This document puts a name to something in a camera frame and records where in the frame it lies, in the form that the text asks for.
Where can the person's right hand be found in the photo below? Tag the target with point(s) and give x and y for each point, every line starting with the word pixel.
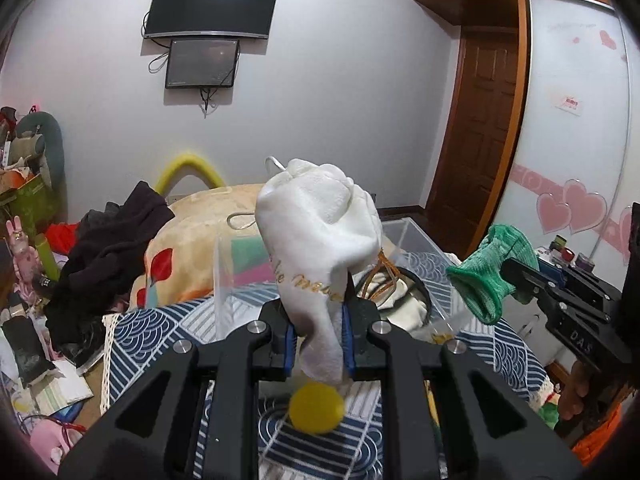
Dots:
pixel 572 398

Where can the grey green neck pillow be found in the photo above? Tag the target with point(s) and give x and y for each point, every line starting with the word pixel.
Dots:
pixel 38 142

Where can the beige plush blanket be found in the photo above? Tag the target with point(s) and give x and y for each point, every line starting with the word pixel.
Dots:
pixel 178 264

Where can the yellow foam arch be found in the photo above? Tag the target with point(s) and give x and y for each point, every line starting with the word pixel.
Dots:
pixel 187 163

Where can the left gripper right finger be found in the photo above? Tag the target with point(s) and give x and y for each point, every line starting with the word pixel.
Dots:
pixel 446 414

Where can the black clothing pile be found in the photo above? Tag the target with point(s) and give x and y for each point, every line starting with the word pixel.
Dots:
pixel 104 262

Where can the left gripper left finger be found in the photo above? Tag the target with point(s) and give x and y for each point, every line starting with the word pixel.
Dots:
pixel 194 411

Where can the wardrobe with heart decals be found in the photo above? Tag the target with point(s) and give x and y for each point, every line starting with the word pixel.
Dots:
pixel 570 165

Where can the small black wall monitor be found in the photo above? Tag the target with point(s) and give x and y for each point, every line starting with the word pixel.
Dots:
pixel 202 63

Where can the brown wooden door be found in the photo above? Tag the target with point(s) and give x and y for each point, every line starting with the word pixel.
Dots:
pixel 476 132

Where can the blue white patterned tablecloth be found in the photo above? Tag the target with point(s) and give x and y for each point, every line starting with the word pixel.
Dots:
pixel 354 450

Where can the black white drawstring bag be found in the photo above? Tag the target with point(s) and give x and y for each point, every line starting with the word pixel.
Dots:
pixel 400 296

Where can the green knitted cloth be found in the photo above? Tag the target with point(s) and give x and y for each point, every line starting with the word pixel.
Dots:
pixel 477 279

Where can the clear plastic storage box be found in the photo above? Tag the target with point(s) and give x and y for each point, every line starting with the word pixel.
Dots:
pixel 245 277

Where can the pink rabbit toy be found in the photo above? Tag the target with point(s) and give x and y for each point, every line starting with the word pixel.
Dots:
pixel 25 259

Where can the wall mounted black television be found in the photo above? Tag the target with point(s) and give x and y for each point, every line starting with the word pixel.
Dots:
pixel 218 18

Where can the green cardboard box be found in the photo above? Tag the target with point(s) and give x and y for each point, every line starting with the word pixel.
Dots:
pixel 33 202

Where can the yellow plush ball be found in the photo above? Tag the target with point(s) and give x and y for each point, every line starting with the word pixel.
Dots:
pixel 316 408

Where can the white sock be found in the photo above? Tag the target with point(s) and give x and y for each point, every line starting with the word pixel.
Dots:
pixel 316 210

